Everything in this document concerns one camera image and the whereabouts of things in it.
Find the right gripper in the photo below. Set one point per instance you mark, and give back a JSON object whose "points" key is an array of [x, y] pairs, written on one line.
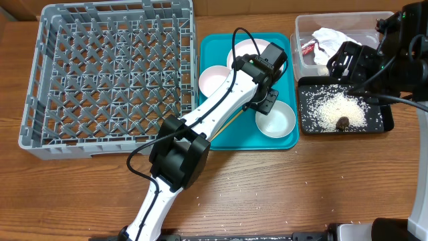
{"points": [[340, 62]]}

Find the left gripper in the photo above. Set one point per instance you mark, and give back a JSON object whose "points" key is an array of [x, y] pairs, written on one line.
{"points": [[267, 105]]}

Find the grey bowl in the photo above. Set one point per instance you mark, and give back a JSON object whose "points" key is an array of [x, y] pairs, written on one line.
{"points": [[279, 123]]}

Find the white napkin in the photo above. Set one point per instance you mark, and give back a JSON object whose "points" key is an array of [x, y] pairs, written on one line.
{"points": [[328, 42]]}

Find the white rice pile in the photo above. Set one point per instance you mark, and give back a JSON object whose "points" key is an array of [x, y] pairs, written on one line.
{"points": [[337, 108]]}

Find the red snack wrapper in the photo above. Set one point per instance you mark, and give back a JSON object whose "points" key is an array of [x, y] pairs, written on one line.
{"points": [[308, 47]]}

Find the brown food scrap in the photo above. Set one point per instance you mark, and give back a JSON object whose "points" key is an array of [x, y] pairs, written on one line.
{"points": [[343, 123]]}

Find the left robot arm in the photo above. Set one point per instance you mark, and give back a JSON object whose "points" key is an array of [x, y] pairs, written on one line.
{"points": [[179, 153]]}

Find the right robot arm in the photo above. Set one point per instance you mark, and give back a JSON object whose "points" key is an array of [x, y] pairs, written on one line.
{"points": [[394, 72]]}

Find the grey dishwasher rack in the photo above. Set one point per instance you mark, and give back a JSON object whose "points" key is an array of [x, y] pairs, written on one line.
{"points": [[105, 75]]}

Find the upper wooden chopstick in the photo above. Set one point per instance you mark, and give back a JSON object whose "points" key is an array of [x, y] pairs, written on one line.
{"points": [[226, 125]]}

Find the teal plastic tray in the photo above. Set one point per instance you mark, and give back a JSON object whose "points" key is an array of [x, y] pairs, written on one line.
{"points": [[242, 134]]}

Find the clear plastic bin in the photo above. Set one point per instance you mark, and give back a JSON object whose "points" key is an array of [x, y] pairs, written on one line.
{"points": [[360, 26]]}

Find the black plastic tray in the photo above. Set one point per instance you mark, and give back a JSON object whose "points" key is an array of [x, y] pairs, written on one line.
{"points": [[334, 110]]}

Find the white flat plate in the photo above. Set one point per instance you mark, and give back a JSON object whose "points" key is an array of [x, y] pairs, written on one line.
{"points": [[246, 47]]}

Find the small white bowl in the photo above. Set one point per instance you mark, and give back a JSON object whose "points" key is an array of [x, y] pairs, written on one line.
{"points": [[212, 78]]}

